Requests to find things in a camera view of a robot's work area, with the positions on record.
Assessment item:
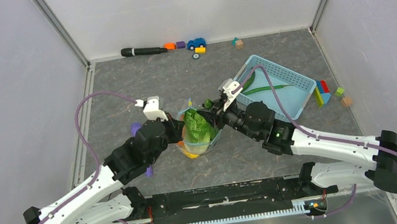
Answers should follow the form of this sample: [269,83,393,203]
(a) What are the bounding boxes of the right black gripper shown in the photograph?
[195,93,261,150]

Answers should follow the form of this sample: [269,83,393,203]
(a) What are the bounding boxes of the clear zip top bag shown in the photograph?
[177,99,221,159]

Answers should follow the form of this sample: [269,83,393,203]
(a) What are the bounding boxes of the green toy cabbage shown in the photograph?
[183,108,218,155]

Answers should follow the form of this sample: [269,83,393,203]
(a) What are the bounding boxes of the yellow toy mango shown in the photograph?
[183,151,200,159]

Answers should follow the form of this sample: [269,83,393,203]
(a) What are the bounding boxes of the green toy cucumber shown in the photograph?
[202,99,213,110]

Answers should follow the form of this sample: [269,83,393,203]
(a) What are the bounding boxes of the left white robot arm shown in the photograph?
[23,118,185,224]

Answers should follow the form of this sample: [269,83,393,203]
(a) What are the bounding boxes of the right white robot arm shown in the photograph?
[198,99,397,195]

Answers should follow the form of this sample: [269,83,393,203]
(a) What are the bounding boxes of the purple toy cylinder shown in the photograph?
[130,122,154,178]

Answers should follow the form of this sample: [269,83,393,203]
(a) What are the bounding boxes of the curved green toy bean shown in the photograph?
[241,72,256,92]

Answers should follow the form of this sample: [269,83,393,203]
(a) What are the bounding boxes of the thin green toy pepper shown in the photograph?
[243,84,291,96]

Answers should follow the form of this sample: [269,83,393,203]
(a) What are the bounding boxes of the yellow toy block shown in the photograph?
[194,47,207,54]

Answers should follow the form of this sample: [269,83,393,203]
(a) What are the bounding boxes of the blue toy car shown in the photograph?
[186,38,207,50]

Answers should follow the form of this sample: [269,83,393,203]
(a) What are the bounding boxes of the teal and wood cubes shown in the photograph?
[232,38,244,49]

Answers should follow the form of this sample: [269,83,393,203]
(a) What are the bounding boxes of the purple toy block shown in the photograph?
[175,41,186,49]

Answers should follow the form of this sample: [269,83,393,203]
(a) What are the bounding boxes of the orange toy block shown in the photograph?
[163,42,177,50]

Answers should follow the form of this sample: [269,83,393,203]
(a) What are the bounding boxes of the light blue plastic basket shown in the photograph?
[234,55,317,122]

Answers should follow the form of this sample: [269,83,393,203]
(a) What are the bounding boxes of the black microphone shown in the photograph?
[120,47,168,57]

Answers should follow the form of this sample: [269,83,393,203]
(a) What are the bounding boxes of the multicolour block stack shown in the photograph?
[313,80,331,107]

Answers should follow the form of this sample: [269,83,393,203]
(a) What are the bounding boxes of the green small cube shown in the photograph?
[335,87,345,97]

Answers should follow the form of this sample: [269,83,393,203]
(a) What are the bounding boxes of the wooden small cube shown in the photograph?
[340,96,353,108]

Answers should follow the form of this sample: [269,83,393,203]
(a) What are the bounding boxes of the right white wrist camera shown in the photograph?
[218,78,243,112]

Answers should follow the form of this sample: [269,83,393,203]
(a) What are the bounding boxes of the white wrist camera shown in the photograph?
[218,78,243,112]
[135,96,168,122]

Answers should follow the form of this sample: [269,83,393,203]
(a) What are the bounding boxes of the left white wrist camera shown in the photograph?
[135,96,168,122]

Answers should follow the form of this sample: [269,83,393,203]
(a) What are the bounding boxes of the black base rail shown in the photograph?
[110,168,341,224]

